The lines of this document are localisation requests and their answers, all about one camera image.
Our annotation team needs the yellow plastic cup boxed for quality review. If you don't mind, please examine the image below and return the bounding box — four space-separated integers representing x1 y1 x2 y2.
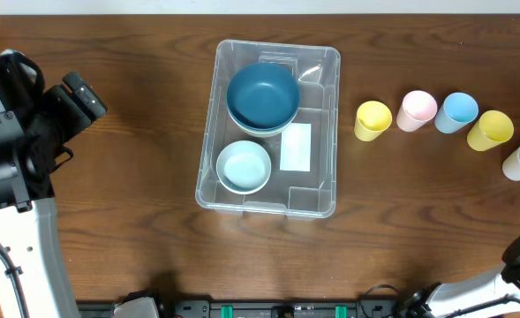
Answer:
354 101 393 141
467 110 515 151

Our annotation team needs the light blue plastic cup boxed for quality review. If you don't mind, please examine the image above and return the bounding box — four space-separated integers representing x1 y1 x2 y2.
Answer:
434 92 479 134

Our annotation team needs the grey plastic bowl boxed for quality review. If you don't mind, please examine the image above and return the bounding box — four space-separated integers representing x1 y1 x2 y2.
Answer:
216 140 272 195

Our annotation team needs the beige plastic bowl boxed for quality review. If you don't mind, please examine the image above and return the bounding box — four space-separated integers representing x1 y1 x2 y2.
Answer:
232 118 292 138

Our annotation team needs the dark blue bowl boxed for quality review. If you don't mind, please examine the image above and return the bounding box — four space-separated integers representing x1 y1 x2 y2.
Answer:
228 111 297 138
226 63 301 129

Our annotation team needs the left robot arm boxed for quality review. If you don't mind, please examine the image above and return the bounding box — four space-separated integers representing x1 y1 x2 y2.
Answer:
0 49 163 317

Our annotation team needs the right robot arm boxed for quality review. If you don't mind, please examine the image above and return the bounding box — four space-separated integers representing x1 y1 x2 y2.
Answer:
396 236 520 317

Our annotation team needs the clear plastic storage container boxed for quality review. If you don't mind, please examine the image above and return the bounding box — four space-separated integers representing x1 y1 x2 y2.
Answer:
195 40 341 219

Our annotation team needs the pink plastic cup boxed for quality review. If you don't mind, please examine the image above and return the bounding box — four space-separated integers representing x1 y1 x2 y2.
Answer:
396 90 438 132

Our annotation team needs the black left camera cable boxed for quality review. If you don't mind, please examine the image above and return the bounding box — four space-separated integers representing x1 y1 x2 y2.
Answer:
0 229 31 318

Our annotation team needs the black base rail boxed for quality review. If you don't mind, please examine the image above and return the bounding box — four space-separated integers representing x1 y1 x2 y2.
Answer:
76 299 402 318

